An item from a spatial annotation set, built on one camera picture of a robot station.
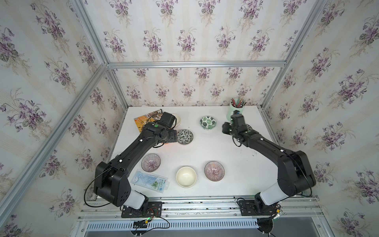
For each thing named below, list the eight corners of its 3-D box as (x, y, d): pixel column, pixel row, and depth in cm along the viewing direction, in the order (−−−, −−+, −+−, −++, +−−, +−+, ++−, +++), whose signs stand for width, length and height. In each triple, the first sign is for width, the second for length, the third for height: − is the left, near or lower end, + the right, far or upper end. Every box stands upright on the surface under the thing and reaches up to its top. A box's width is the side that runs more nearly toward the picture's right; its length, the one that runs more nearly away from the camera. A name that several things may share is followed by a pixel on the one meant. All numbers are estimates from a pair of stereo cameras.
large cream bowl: (173, 180, 85) (173, 177, 80) (184, 166, 90) (184, 162, 85) (188, 192, 81) (188, 189, 76) (199, 177, 86) (199, 173, 81)
